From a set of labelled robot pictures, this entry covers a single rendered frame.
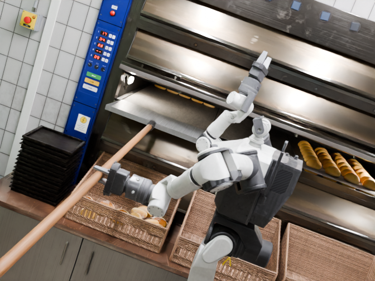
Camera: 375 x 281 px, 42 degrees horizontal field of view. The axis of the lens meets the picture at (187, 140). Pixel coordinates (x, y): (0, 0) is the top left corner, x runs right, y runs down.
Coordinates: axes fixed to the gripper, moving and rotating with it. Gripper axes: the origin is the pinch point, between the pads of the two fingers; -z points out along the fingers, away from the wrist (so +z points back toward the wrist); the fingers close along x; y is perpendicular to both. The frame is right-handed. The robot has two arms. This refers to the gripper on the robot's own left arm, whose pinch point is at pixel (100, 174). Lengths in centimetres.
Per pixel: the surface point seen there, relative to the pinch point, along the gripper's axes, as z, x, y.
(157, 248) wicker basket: 25, 59, 76
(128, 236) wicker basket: 8, 58, 76
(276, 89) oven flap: 57, -37, 126
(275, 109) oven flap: 60, -27, 120
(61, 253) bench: -22, 77, 68
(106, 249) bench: 1, 66, 69
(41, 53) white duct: -81, -10, 121
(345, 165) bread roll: 121, -2, 160
